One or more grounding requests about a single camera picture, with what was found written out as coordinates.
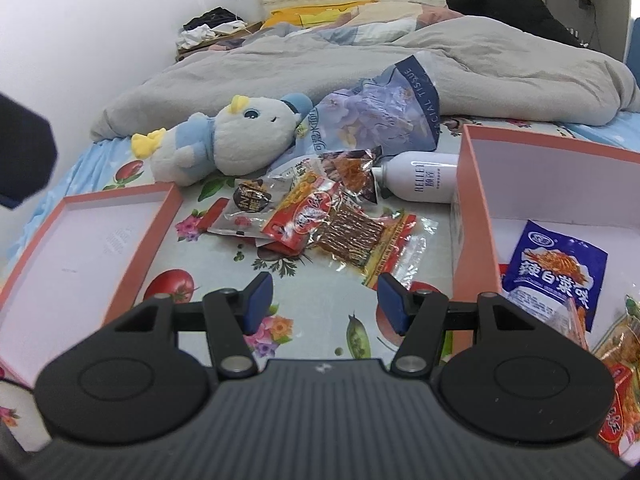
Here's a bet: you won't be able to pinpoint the black padded jacket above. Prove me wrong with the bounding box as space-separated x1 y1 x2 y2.
445 0 596 51

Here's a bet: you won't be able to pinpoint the orange cardboard box lid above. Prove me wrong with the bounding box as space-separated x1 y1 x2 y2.
0 182 185 388

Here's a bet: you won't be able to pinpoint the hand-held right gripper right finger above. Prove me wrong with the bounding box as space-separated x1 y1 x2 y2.
377 273 531 378

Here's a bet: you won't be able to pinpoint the orange snack packet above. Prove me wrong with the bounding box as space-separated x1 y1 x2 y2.
592 296 640 368

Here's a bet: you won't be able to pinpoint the deep orange cardboard box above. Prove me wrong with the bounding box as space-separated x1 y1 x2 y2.
450 124 640 461

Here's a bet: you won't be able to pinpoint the grey duvet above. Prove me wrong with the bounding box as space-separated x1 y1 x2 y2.
91 16 640 142

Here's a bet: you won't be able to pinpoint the cardboard box nightstand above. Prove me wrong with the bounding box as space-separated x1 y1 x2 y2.
175 20 266 63

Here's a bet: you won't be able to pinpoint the yellow pillow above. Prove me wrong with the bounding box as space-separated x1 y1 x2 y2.
262 0 381 30

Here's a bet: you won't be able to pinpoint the red foil snack packet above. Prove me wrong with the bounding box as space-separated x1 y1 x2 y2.
597 365 640 457

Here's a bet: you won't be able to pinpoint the small red snack packet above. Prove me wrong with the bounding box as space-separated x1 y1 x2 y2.
201 198 232 233

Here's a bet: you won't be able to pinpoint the pastel patchwork quilt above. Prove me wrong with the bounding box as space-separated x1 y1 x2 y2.
210 0 466 53

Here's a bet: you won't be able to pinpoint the white bottle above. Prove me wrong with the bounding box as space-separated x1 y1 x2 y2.
371 151 460 204

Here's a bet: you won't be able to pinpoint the white blue plush toy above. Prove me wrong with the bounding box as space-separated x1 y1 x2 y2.
131 92 315 187

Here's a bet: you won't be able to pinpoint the pile of clothes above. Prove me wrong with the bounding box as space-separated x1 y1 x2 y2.
177 6 247 50

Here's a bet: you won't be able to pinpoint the blue facial tissue pack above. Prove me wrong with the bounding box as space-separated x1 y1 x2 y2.
295 53 441 158

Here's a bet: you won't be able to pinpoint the blue fruit print bed sheet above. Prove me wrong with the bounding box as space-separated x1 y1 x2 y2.
0 110 640 461

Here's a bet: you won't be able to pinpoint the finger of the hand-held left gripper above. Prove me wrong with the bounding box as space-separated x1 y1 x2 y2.
0 92 58 209

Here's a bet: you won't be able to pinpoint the clear spicy strip packet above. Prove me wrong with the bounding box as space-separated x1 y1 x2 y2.
310 195 438 291

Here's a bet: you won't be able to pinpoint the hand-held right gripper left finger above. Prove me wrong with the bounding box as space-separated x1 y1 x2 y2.
114 271 274 378

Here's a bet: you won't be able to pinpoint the dark brown snack packet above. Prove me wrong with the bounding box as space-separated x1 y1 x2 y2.
320 146 383 204

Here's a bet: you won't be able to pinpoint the clear packet dark round label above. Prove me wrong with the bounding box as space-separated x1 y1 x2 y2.
207 175 283 238

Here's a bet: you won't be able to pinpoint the blue white snack packet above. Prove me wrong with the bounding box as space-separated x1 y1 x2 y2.
501 220 608 333

